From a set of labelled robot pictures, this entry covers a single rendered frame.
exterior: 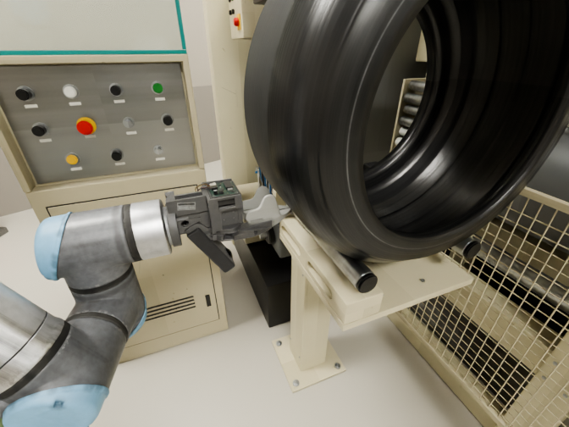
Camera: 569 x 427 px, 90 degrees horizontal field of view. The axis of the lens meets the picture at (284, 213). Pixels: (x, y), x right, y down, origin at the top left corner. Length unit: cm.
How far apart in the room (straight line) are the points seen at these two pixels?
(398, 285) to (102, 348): 59
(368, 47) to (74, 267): 46
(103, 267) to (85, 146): 71
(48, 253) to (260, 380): 116
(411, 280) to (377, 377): 84
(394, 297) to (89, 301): 58
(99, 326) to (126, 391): 114
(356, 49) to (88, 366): 48
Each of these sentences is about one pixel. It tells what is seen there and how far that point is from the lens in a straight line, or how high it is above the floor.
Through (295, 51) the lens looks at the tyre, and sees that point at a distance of 39.
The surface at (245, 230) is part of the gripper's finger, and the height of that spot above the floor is 103.
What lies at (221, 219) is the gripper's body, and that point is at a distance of 48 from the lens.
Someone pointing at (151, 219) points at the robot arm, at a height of 107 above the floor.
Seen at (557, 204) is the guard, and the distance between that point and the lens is 87.
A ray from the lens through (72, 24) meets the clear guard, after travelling 108.
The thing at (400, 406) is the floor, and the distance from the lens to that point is 151.
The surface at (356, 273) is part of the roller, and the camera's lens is 58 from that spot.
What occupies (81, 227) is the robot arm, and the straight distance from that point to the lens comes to 48.
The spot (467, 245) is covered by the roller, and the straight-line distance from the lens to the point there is 75.
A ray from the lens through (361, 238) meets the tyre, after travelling 48.
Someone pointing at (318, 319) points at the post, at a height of 33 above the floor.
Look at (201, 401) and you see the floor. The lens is 148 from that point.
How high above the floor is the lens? 129
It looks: 30 degrees down
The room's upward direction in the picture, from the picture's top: straight up
